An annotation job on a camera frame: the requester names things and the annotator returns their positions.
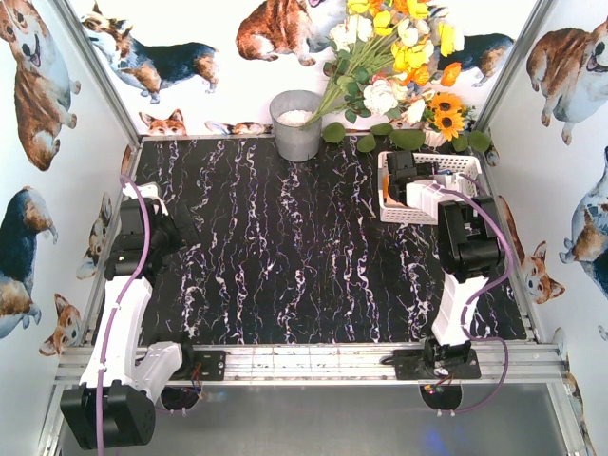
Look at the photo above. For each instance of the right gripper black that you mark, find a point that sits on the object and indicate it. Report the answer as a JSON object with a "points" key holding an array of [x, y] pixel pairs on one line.
{"points": [[399, 176]]}

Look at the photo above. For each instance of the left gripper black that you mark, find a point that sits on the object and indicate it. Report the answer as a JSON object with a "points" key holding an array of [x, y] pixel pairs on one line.
{"points": [[178, 228]]}

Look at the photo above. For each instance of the yellow coated glove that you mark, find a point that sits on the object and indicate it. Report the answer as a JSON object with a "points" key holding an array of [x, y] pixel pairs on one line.
{"points": [[385, 186]]}

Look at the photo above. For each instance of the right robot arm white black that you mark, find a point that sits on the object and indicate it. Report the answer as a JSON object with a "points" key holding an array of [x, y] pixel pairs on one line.
{"points": [[470, 246]]}

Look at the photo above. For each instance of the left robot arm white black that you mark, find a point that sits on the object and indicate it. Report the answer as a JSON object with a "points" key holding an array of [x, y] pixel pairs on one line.
{"points": [[114, 404]]}

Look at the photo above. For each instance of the white perforated storage basket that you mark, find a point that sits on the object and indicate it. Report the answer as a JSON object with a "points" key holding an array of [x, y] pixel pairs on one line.
{"points": [[425, 195]]}

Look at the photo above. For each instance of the artificial flower bouquet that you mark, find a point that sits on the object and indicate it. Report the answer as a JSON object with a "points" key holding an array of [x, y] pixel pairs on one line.
{"points": [[398, 60]]}

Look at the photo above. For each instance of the grey metal bucket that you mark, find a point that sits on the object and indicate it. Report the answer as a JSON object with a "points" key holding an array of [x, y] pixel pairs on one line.
{"points": [[297, 132]]}

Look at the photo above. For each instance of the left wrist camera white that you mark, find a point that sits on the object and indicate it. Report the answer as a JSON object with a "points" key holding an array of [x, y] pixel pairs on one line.
{"points": [[148, 191]]}

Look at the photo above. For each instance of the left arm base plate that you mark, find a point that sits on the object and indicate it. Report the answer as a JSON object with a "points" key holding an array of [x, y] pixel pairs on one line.
{"points": [[201, 366]]}

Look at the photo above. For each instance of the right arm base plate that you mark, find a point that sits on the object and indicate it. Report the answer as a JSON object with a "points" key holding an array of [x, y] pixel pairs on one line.
{"points": [[437, 368]]}

